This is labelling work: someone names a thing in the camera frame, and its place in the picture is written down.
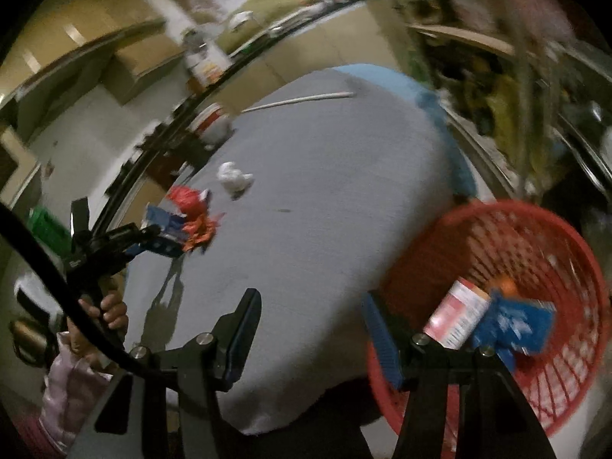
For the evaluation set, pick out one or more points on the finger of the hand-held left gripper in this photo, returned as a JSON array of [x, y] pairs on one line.
[[131, 234], [158, 247]]

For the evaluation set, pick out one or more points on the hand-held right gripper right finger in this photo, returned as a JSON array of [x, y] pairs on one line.
[[380, 339]]

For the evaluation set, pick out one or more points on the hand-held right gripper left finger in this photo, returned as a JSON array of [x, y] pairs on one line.
[[236, 344]]

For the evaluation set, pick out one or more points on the blue snack packet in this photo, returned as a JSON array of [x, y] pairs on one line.
[[519, 327], [165, 227]]

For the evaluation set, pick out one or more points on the orange red wrapper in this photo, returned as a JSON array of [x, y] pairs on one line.
[[201, 232]]

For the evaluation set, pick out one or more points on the red and white carton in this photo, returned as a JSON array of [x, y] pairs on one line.
[[454, 318]]

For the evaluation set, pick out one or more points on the white paper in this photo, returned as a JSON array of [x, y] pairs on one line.
[[232, 179]]

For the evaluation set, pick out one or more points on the red plastic mesh basket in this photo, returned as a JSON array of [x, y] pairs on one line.
[[564, 258]]

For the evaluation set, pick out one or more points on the person's left hand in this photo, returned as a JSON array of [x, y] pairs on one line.
[[112, 313]]

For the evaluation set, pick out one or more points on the green plastic crate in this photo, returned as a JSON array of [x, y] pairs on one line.
[[43, 229]]

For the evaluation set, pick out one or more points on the red plastic bag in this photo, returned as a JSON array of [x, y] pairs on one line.
[[186, 198]]

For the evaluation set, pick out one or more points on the small orange wrapper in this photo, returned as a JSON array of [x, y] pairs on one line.
[[507, 286]]

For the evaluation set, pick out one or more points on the white bowl red rim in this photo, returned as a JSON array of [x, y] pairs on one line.
[[206, 117]]

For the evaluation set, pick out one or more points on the grey tablecloth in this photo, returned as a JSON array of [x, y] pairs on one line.
[[325, 191]]

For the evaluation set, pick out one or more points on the cardboard box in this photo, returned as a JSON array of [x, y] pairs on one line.
[[143, 64]]

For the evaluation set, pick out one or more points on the orange printed packet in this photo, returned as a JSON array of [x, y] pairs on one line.
[[208, 67]]

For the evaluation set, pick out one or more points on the long white stick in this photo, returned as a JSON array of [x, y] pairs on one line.
[[296, 101]]

